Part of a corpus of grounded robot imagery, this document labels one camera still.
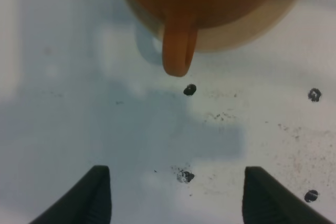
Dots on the beige round teapot saucer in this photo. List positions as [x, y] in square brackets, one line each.
[239, 32]

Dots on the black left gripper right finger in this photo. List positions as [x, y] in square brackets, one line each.
[266, 200]

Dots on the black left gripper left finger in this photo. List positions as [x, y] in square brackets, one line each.
[89, 201]

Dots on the brown clay teapot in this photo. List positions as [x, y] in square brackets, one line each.
[182, 20]

